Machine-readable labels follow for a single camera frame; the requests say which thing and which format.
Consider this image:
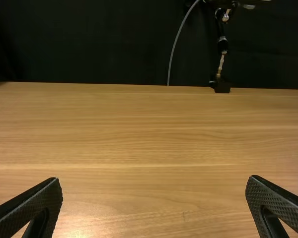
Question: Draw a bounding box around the grey cable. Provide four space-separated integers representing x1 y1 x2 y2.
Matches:
167 0 202 86

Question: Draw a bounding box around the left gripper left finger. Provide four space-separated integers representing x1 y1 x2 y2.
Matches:
0 177 64 238

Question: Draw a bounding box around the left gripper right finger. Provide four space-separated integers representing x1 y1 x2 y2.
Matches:
245 175 298 238

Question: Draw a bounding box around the black clamp stand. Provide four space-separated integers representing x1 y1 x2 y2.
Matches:
208 7 233 94

